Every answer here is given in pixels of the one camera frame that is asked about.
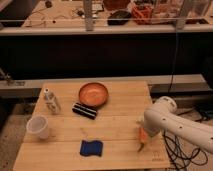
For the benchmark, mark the orange bowl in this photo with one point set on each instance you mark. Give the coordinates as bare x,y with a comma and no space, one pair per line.
93,94

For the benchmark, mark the black striped block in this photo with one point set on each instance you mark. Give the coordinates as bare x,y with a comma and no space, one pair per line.
84,111

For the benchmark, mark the black object on bench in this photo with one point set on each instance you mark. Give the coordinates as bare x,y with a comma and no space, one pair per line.
119,17

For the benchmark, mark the metal frame post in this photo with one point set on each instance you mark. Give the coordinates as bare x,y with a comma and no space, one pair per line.
87,5

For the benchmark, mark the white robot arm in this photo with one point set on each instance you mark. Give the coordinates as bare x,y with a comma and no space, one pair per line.
160,116

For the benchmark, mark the white ceramic cup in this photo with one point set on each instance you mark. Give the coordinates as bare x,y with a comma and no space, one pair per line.
38,126

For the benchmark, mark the clear small bottle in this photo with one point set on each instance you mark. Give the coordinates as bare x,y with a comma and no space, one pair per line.
51,101

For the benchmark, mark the metal clamp at left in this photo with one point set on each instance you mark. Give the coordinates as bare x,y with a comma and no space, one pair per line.
9,80

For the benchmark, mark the blue cloth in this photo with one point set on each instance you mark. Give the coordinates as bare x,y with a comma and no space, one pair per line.
91,148

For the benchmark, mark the orange crate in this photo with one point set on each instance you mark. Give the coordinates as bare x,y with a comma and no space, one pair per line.
141,15

